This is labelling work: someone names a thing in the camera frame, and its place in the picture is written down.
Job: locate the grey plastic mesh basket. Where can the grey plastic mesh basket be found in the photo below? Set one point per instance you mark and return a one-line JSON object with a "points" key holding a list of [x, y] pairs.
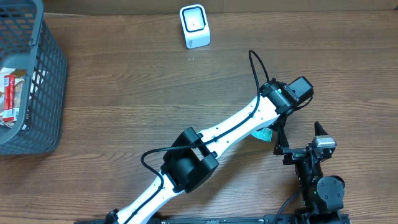
{"points": [[28, 44]]}

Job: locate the teal tissue pack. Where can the teal tissue pack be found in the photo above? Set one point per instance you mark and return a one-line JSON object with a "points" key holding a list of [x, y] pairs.
{"points": [[264, 134]]}

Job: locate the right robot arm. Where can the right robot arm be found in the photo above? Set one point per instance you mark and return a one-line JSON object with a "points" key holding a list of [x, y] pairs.
{"points": [[322, 195]]}

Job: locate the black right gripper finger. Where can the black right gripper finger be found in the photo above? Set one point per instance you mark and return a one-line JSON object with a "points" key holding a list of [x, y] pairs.
{"points": [[282, 144], [319, 131]]}

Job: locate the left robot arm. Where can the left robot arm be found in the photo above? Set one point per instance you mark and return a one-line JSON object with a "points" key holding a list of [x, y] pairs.
{"points": [[193, 157]]}

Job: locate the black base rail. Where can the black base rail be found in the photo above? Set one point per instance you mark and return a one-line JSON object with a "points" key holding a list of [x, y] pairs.
{"points": [[266, 219]]}

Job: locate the white barcode scanner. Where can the white barcode scanner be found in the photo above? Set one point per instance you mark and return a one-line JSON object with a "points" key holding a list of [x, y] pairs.
{"points": [[195, 26]]}

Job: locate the red snack bar wrapper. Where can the red snack bar wrapper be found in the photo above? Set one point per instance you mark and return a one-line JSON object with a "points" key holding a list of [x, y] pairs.
{"points": [[9, 88]]}

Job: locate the brown nut snack pouch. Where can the brown nut snack pouch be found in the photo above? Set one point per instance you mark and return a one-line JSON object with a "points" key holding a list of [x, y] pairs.
{"points": [[18, 86]]}

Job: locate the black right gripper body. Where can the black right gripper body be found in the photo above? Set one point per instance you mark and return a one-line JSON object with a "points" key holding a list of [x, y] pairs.
{"points": [[301, 152]]}

